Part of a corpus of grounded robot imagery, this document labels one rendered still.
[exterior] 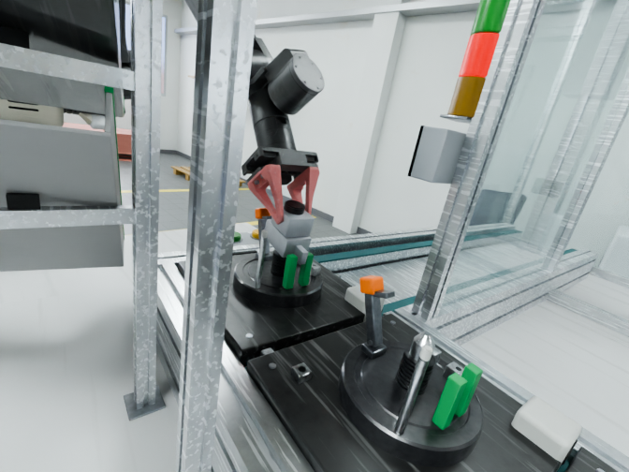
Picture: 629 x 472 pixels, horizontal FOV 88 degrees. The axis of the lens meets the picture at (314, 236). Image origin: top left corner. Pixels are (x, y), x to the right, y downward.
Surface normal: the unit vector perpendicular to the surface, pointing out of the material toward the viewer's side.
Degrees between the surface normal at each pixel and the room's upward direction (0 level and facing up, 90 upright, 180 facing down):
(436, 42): 90
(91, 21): 155
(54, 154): 135
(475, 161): 90
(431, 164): 90
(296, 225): 99
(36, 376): 0
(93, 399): 0
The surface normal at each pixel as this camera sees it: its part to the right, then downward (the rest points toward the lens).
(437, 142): -0.79, 0.07
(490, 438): 0.17, -0.93
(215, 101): 0.59, 0.36
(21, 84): 0.04, 1.00
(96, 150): 0.19, 0.92
